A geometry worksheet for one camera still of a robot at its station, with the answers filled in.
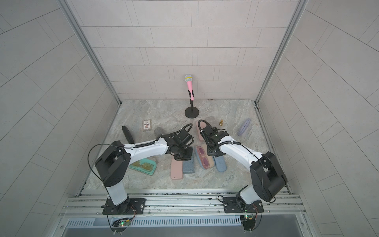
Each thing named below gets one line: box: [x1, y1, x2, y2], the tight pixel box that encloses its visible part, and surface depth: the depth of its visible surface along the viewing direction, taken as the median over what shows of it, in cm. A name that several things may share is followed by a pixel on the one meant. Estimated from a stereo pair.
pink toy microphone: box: [184, 74, 195, 101], surface depth 96 cm
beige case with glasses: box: [153, 126, 165, 139], surface depth 98 cm
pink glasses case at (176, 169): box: [170, 158, 184, 179], surface depth 82 cm
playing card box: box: [142, 119, 152, 132], surface depth 102 cm
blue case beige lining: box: [213, 155, 227, 172], surface depth 84 cm
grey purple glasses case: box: [237, 118, 251, 137], surface depth 98 cm
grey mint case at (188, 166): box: [182, 155, 195, 174], surface depth 83 cm
